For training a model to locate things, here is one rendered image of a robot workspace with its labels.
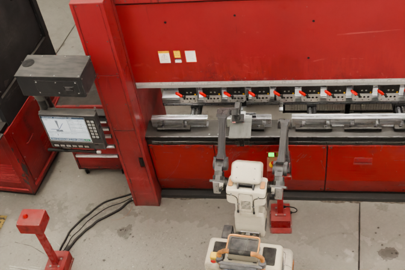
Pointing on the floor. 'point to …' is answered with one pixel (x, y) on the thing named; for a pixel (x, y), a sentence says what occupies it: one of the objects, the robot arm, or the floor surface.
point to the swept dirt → (320, 200)
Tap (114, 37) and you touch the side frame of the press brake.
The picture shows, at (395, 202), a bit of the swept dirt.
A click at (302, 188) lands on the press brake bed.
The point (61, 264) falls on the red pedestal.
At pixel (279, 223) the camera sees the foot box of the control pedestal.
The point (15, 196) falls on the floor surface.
